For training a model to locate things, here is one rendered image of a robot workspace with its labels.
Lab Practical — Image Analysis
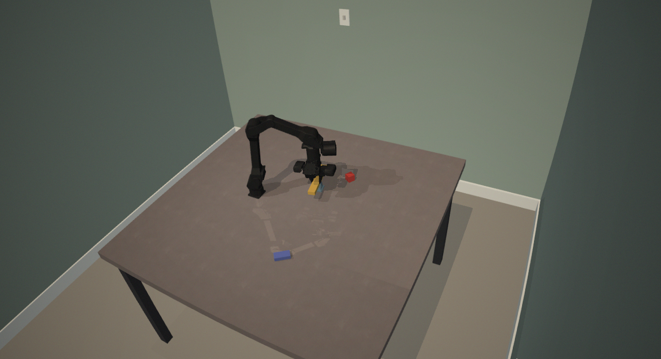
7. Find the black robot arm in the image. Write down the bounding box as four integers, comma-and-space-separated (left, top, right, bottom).
245, 115, 337, 199

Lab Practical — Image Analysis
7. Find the yellow wooden beam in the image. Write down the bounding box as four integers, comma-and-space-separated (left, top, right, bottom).
308, 176, 320, 195

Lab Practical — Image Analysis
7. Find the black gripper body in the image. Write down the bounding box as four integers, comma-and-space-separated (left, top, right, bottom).
293, 154, 336, 176

